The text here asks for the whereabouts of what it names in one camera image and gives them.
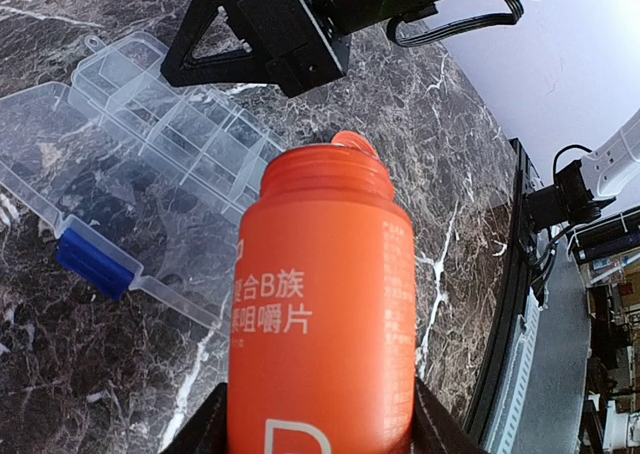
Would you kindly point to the black front rail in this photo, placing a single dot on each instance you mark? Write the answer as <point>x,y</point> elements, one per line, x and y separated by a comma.
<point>511,300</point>

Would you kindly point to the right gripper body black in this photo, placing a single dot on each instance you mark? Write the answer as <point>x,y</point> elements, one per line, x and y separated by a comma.
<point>304,45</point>

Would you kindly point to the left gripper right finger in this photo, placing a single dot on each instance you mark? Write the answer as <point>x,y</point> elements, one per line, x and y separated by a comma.
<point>435,431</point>

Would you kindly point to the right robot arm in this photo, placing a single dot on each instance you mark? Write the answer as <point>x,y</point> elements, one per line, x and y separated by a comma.
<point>355,15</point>

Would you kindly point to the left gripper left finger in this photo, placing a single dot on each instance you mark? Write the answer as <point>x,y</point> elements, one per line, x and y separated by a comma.
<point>206,431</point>

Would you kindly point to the red pill bottle grey cap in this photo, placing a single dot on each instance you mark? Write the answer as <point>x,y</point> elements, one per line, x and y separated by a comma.
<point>322,331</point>

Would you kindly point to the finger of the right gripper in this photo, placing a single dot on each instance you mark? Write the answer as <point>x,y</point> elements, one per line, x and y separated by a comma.
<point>216,43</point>

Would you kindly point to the clear plastic pill organizer box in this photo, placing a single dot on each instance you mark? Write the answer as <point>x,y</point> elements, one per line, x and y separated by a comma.
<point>143,184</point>

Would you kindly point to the white slotted cable duct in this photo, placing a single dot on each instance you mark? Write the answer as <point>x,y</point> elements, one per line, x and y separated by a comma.
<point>512,404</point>

